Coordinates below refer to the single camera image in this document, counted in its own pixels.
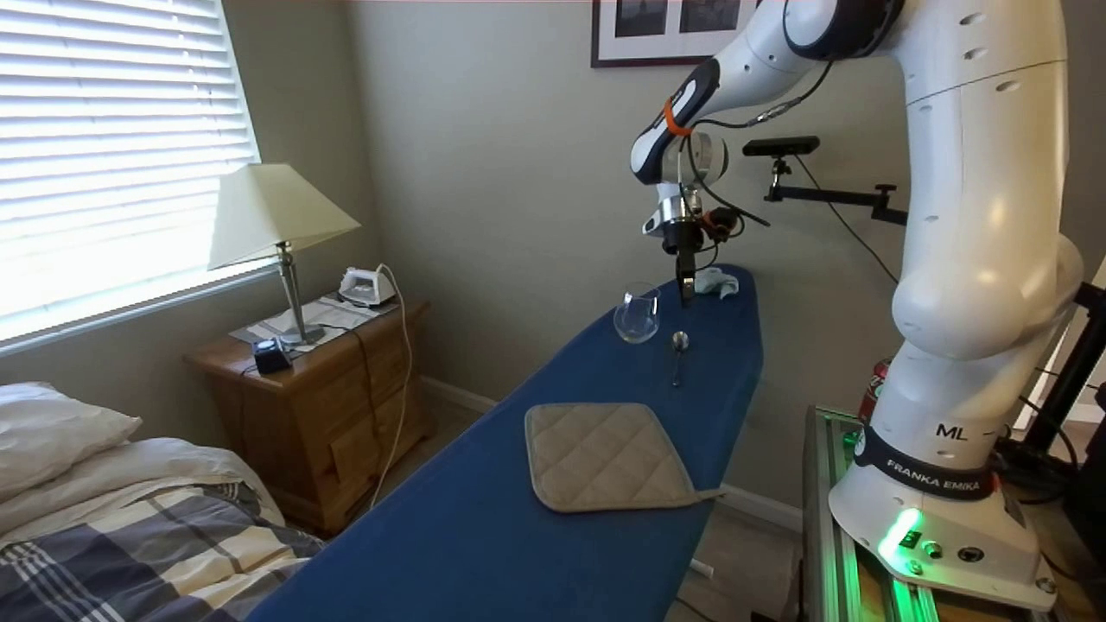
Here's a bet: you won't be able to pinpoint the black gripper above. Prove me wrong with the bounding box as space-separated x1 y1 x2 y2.
667 215 705 309

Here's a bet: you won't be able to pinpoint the silver metal spoon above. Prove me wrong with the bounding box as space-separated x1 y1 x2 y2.
671 329 694 391

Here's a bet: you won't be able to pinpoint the clear drinking glass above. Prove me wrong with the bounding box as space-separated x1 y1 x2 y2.
611 292 663 351

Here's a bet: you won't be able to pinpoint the crumpled white cloth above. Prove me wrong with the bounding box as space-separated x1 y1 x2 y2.
690 264 742 303

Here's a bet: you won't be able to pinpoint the grey quilted pot holder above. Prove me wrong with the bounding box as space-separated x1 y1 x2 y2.
521 401 731 520

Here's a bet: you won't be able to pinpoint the red cola can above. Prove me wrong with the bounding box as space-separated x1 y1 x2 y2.
857 359 893 428

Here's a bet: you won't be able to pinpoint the metal robot stand green light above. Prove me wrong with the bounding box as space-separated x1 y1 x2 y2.
803 401 1106 622

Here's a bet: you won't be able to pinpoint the white clothes iron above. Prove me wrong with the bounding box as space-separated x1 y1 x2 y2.
334 264 401 314

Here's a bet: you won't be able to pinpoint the blue ironing board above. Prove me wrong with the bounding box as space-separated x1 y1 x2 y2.
247 265 769 622

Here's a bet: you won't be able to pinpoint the white papers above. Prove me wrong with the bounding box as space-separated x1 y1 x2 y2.
227 294 385 355

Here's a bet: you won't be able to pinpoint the black metal stand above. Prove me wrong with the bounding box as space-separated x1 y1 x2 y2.
1012 281 1106 567

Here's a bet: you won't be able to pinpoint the wooden nightstand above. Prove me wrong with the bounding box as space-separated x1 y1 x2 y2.
188 299 434 544

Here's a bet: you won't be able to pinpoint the table lamp cream shade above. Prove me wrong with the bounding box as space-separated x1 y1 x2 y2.
207 164 363 351

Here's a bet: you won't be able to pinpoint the small black alarm clock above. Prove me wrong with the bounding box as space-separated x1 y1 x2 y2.
251 336 294 381

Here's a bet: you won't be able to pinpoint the white bed blanket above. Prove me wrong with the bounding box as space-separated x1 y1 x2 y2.
0 436 289 546

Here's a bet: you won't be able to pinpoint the white window blinds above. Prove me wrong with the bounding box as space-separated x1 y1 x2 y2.
0 0 266 333

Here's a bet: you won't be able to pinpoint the plaid blue duvet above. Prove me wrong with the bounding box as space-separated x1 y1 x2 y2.
0 480 324 622

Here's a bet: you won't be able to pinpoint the white pillow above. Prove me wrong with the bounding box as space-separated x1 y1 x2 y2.
0 381 146 506

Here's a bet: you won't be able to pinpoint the black stereo camera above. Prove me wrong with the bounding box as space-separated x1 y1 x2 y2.
741 135 823 160

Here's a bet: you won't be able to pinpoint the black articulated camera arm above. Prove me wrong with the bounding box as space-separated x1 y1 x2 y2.
763 154 911 228

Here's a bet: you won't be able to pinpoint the black framed wall picture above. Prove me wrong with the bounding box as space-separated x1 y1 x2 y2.
587 0 763 68

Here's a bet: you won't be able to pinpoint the white power cord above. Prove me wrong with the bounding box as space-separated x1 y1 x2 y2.
363 264 417 512

